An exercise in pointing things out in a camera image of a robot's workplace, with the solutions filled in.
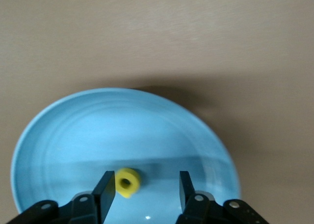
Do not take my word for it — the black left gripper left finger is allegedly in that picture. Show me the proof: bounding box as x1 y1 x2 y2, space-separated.
7 170 116 224

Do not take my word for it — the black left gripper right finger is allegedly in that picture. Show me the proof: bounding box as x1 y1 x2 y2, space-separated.
176 171 268 224

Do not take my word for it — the yellow foam letter a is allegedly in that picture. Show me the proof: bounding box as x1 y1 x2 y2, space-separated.
114 167 142 199

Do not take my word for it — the blue plate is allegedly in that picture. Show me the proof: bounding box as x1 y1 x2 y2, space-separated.
11 87 241 224

